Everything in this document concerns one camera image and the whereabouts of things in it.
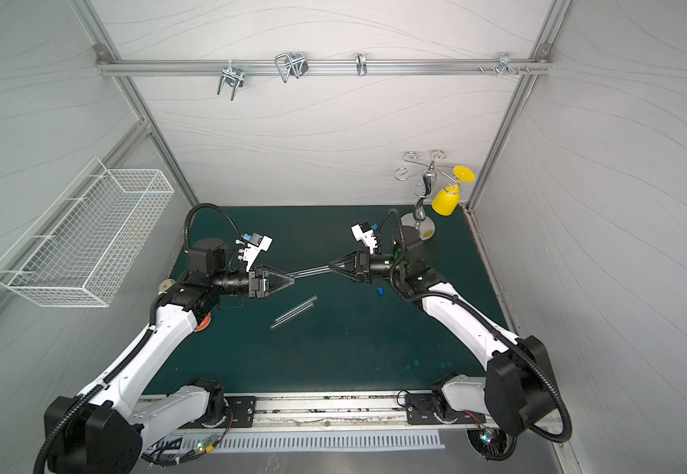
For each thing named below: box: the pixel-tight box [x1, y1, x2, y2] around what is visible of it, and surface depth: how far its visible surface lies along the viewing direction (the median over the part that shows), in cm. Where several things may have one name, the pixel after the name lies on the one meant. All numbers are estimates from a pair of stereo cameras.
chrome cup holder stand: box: [392, 150, 454, 240], surface depth 95 cm
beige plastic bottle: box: [157, 278, 177, 295], surface depth 87 cm
